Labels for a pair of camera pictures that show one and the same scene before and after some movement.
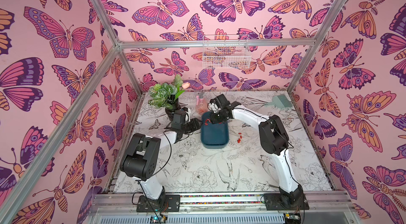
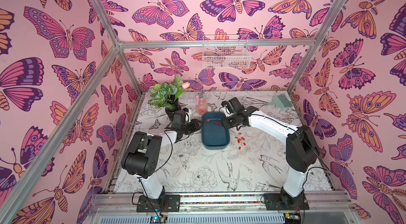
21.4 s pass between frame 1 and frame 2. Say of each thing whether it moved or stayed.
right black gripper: moved
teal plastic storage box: stayed
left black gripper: stayed
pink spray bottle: stayed
